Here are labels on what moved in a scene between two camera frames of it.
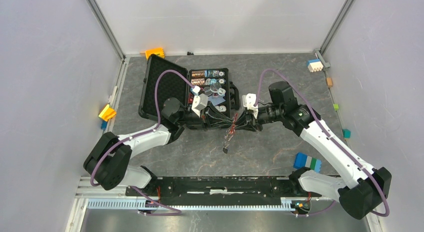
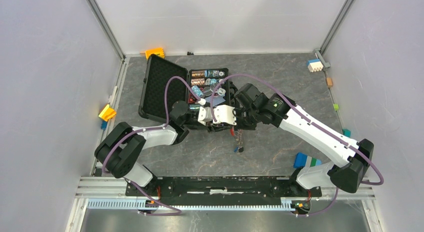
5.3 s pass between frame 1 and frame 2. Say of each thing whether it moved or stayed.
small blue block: stayed
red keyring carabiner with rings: moved
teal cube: stayed
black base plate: stayed
